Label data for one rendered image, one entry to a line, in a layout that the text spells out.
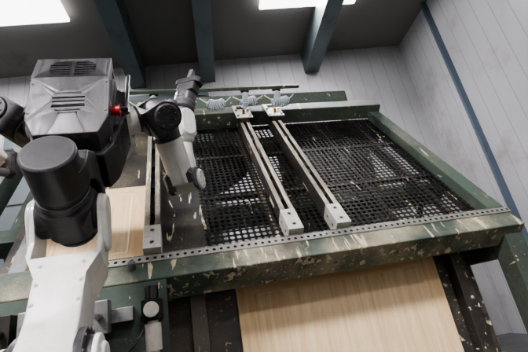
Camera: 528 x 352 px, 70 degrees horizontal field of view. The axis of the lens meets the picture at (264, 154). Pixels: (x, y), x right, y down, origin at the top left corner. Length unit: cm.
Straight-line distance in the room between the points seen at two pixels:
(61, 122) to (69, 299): 43
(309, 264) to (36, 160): 95
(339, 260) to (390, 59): 493
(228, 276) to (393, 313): 75
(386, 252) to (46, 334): 114
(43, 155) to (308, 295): 114
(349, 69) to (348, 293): 446
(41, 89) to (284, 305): 114
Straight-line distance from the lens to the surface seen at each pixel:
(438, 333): 187
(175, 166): 131
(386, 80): 589
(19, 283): 146
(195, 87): 158
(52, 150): 91
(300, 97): 301
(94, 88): 113
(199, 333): 153
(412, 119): 569
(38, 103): 113
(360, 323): 171
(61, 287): 93
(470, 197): 200
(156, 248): 141
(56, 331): 87
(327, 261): 145
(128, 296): 134
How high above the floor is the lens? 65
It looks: 23 degrees up
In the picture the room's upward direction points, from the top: 10 degrees counter-clockwise
